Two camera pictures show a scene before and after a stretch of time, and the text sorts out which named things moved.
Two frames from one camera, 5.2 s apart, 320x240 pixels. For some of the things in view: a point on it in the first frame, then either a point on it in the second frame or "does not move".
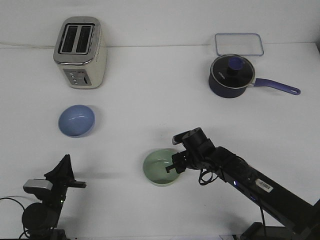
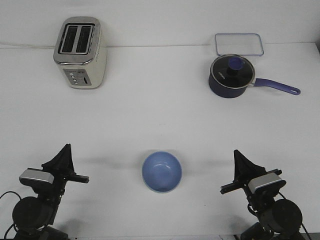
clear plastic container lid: x=242 y=44 does not move
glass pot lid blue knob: x=232 y=71 does not move
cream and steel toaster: x=81 y=52 does not move
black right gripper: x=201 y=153 → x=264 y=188
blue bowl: x=76 y=121 → x=161 y=171
